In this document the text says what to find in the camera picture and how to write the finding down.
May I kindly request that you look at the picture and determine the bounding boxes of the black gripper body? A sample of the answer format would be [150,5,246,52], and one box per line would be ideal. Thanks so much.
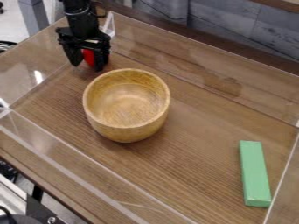
[55,27,111,51]

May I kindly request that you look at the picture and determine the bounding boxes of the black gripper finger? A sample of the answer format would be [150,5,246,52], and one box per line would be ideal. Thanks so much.
[93,45,109,72]
[60,41,83,67]

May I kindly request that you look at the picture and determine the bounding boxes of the red plush fruit green leaf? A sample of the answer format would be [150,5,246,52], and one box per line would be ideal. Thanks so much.
[81,49,95,67]

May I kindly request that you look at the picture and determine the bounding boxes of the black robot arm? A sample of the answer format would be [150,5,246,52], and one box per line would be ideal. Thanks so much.
[55,0,111,72]

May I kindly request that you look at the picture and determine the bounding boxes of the light wooden bowl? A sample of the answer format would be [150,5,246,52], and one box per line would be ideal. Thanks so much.
[83,68,171,143]

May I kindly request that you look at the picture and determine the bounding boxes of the clear acrylic tray walls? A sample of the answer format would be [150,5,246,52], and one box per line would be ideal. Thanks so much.
[0,12,299,224]

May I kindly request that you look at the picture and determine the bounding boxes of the black clamp under table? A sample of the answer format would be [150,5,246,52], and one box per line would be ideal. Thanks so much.
[0,158,68,224]

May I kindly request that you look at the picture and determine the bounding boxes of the green rectangular block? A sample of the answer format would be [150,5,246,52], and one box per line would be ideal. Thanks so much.
[239,140,272,207]

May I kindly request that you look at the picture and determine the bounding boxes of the clear acrylic corner bracket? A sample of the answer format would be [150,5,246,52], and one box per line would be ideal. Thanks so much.
[99,12,116,38]

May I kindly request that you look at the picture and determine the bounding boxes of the grey post in background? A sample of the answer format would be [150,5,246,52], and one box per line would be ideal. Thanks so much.
[17,0,49,36]

